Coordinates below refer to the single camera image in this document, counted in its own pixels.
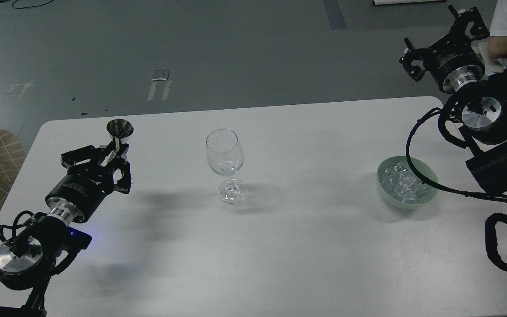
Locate pile of ice cubes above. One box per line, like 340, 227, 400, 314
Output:
378, 160, 430, 205

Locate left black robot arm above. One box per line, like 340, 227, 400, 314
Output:
0, 140, 132, 317

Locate clear wine glass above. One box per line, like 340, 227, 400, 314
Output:
206, 129, 247, 203

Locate black cables on floor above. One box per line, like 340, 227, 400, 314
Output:
0, 0, 56, 17

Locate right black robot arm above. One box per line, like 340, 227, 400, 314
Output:
400, 6, 507, 272

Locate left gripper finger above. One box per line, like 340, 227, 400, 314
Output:
108, 143, 132, 194
62, 146, 111, 169

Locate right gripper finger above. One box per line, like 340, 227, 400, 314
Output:
399, 37, 430, 82
447, 5, 490, 46

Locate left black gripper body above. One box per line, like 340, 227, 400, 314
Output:
45, 161, 114, 223

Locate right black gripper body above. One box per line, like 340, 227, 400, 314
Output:
425, 36, 485, 94

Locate steel double jigger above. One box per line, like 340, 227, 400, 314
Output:
106, 118, 134, 152

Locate green bowl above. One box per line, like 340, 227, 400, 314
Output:
376, 156, 438, 210

